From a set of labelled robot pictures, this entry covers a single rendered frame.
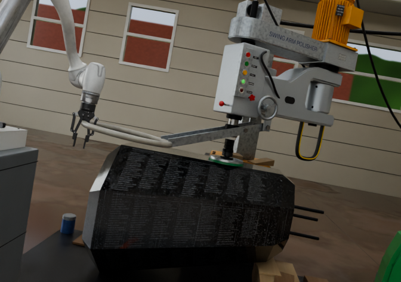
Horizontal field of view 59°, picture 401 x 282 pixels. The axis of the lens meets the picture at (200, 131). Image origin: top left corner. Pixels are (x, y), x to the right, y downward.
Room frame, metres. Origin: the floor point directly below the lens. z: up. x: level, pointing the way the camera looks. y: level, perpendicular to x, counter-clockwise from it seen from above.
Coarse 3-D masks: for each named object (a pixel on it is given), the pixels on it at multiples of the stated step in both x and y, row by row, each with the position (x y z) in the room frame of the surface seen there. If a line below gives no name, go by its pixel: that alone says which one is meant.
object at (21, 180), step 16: (0, 160) 1.37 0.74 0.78; (16, 160) 1.48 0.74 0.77; (32, 160) 1.61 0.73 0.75; (0, 176) 1.38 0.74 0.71; (16, 176) 1.50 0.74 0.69; (32, 176) 1.64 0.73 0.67; (0, 192) 1.40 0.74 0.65; (16, 192) 1.52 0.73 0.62; (0, 208) 1.42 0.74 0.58; (16, 208) 1.54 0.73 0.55; (0, 224) 1.43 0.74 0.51; (16, 224) 1.56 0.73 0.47; (0, 240) 1.45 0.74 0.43; (16, 240) 1.58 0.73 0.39; (0, 256) 1.47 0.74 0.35; (16, 256) 1.60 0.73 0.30; (0, 272) 1.49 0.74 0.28; (16, 272) 1.63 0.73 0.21
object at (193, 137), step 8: (208, 128) 2.19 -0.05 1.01; (216, 128) 2.22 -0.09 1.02; (232, 128) 2.14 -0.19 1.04; (240, 128) 2.17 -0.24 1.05; (248, 128) 2.20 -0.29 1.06; (256, 128) 2.23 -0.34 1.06; (168, 136) 2.07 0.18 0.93; (176, 136) 2.09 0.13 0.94; (184, 136) 2.00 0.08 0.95; (192, 136) 2.02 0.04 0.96; (200, 136) 2.05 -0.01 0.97; (208, 136) 2.07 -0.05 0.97; (216, 136) 2.09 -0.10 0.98; (224, 136) 2.12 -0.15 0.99; (232, 136) 2.15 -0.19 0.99; (176, 144) 1.98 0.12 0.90; (184, 144) 2.00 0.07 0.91
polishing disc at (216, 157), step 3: (210, 156) 2.19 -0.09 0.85; (213, 156) 2.19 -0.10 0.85; (216, 156) 2.22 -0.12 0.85; (219, 156) 2.25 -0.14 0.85; (216, 159) 2.13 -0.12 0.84; (219, 159) 2.12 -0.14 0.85; (222, 159) 2.12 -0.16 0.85; (225, 159) 2.15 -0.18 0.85; (234, 159) 2.24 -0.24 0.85; (237, 159) 2.27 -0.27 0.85; (228, 162) 2.11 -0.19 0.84; (231, 162) 2.11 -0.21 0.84; (234, 162) 2.12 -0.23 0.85; (237, 162) 2.13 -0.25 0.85; (240, 162) 2.15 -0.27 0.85
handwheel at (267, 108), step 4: (264, 96) 2.11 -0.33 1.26; (268, 96) 2.12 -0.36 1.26; (272, 96) 2.14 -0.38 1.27; (260, 100) 2.10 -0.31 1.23; (260, 104) 2.10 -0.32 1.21; (264, 104) 2.12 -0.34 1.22; (272, 104) 2.15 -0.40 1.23; (276, 104) 2.15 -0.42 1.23; (264, 108) 2.13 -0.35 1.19; (268, 108) 2.12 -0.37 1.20; (276, 108) 2.16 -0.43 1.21; (260, 112) 2.10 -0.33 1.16; (268, 112) 2.13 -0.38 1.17; (276, 112) 2.16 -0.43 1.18; (260, 116) 2.11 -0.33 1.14; (272, 116) 2.15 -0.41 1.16; (268, 120) 2.14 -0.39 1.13
